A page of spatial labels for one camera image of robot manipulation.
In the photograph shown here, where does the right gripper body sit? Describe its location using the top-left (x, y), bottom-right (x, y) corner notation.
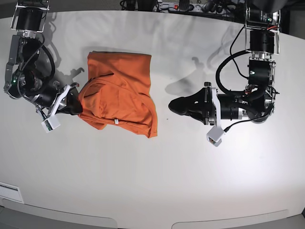
top-left (35, 89), bottom-right (71, 115)

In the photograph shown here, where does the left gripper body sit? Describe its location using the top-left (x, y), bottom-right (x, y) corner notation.
top-left (204, 94), bottom-right (247, 125)

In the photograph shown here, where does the orange T-shirt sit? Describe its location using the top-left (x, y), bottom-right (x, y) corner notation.
top-left (79, 51), bottom-right (158, 138)

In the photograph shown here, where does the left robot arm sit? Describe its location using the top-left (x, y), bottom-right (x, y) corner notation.
top-left (169, 0), bottom-right (280, 125)

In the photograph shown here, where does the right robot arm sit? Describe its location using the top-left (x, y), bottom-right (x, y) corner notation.
top-left (3, 0), bottom-right (82, 120)

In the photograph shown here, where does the white label sticker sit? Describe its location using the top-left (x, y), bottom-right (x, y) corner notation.
top-left (0, 182), bottom-right (24, 204)

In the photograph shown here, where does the white power strip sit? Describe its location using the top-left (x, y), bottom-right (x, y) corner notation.
top-left (158, 2), bottom-right (205, 13)

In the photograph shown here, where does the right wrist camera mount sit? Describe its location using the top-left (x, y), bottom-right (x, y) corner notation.
top-left (41, 83), bottom-right (79, 133)

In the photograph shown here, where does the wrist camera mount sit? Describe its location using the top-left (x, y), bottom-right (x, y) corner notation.
top-left (204, 82), bottom-right (225, 147)
top-left (41, 83), bottom-right (79, 133)

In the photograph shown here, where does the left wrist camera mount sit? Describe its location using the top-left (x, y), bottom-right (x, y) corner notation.
top-left (204, 82), bottom-right (225, 147)

